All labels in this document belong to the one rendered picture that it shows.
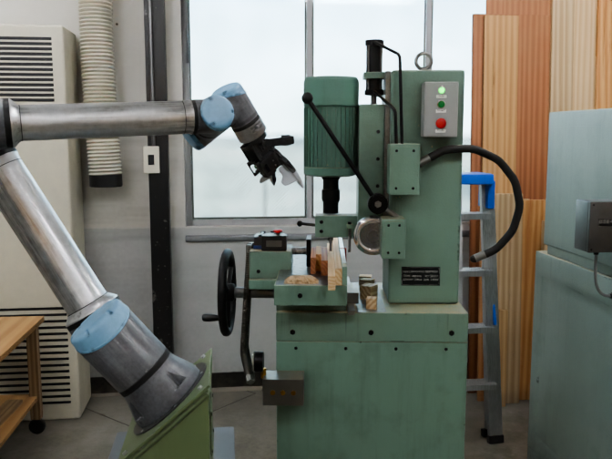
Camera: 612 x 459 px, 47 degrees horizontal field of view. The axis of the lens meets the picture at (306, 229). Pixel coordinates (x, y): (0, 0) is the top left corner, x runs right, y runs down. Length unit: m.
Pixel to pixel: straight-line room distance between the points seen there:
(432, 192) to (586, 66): 1.90
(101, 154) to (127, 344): 1.85
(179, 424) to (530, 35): 2.79
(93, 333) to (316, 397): 0.80
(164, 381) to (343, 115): 0.99
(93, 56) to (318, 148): 1.54
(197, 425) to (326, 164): 0.93
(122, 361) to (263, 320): 2.07
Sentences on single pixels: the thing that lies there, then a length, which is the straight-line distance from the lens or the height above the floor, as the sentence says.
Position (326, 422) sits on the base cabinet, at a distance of 2.23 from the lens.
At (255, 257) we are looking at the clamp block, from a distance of 2.25.
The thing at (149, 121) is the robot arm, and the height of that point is 1.36.
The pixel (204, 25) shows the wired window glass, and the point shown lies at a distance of 3.68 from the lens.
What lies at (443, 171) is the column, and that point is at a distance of 2.20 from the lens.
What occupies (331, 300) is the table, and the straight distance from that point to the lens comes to 2.03.
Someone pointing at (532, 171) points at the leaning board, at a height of 1.14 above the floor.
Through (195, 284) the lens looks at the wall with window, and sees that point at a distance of 3.65.
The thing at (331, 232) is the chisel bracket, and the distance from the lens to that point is 2.26.
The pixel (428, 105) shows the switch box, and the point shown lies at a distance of 2.13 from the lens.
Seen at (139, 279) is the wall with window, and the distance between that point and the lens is 3.66.
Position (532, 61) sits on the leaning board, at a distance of 3.81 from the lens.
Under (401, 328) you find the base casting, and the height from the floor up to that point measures 0.75.
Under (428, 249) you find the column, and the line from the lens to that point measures 2.22.
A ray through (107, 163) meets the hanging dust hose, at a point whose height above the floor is 1.19.
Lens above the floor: 1.33
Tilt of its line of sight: 8 degrees down
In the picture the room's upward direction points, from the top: straight up
